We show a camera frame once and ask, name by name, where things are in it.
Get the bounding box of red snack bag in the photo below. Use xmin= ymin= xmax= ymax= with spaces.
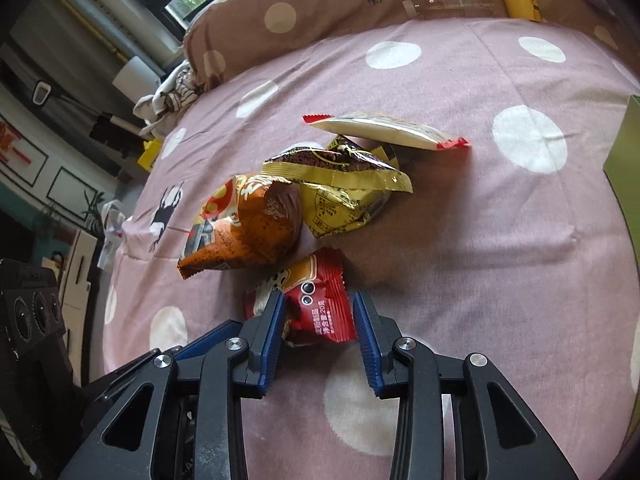
xmin=244 ymin=247 xmax=357 ymax=347

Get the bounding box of orange snack bag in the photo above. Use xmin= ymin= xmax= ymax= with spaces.
xmin=177 ymin=174 xmax=302 ymax=280

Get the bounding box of gold yellow snack bag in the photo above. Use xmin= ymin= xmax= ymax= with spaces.
xmin=262 ymin=136 xmax=413 ymax=238

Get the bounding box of white red-edged snack packet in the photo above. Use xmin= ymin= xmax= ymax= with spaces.
xmin=303 ymin=113 xmax=469 ymax=151

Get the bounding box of white fried chicken bag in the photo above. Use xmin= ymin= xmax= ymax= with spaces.
xmin=98 ymin=200 xmax=131 ymax=273

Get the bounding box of pink polka dot bedsheet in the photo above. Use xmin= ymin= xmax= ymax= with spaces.
xmin=103 ymin=20 xmax=639 ymax=479

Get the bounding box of yellow paper bag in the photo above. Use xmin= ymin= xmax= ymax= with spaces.
xmin=138 ymin=138 xmax=164 ymax=172

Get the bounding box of striped white cloth pile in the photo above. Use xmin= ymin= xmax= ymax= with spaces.
xmin=134 ymin=61 xmax=203 ymax=140

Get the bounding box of green cardboard box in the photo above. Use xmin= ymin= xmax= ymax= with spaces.
xmin=603 ymin=94 xmax=640 ymax=260

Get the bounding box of clear plastic bottle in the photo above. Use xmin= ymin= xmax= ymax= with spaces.
xmin=402 ymin=0 xmax=501 ymax=20

